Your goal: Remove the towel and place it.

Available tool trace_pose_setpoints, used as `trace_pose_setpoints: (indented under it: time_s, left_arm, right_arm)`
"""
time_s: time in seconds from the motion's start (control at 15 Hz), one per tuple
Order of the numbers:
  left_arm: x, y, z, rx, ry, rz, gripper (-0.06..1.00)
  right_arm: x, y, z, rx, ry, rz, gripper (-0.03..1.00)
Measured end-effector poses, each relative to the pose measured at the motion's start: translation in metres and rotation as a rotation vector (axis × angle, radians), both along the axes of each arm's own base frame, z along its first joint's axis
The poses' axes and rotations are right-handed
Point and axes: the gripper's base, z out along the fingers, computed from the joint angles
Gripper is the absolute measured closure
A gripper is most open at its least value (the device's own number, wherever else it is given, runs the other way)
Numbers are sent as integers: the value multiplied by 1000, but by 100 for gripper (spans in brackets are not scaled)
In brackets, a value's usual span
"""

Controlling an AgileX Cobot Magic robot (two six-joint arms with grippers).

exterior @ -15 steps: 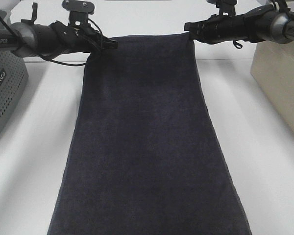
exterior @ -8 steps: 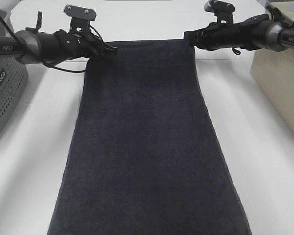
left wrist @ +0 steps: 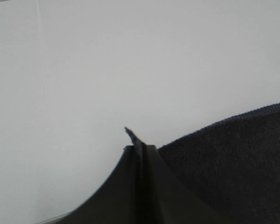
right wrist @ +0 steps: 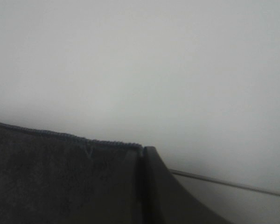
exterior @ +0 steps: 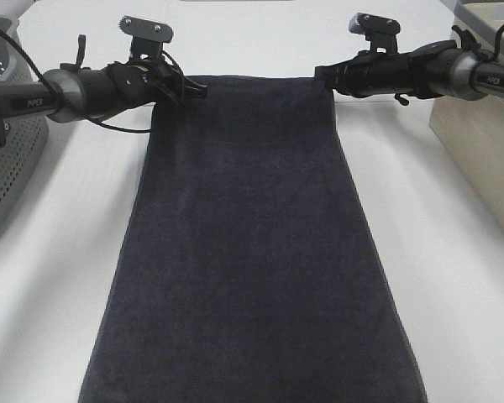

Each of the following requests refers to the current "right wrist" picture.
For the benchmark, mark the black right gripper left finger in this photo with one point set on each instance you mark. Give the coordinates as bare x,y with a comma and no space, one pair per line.
129,208

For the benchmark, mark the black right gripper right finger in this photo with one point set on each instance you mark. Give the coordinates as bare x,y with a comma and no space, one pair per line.
168,202

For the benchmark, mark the dark navy towel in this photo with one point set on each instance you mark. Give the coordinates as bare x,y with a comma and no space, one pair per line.
57,178

